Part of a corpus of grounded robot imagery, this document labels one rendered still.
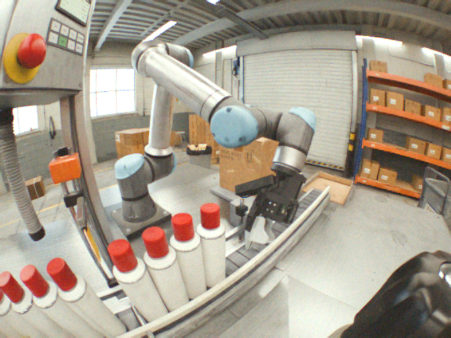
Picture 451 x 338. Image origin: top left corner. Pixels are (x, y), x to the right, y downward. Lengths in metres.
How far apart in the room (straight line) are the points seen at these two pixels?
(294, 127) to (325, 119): 4.01
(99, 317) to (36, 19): 0.40
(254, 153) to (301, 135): 0.36
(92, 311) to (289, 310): 0.35
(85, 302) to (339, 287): 0.55
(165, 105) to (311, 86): 4.12
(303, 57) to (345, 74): 1.09
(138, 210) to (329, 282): 0.66
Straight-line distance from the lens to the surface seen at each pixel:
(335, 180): 1.23
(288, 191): 0.39
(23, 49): 0.22
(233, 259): 0.48
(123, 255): 0.24
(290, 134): 0.41
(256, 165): 0.73
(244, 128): 0.29
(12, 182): 0.33
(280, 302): 0.42
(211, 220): 0.29
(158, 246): 0.25
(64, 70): 0.29
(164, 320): 0.36
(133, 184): 0.65
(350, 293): 0.55
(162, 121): 0.65
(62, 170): 0.27
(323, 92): 4.46
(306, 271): 0.55
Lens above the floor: 1.24
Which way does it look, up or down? 19 degrees down
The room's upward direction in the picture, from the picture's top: straight up
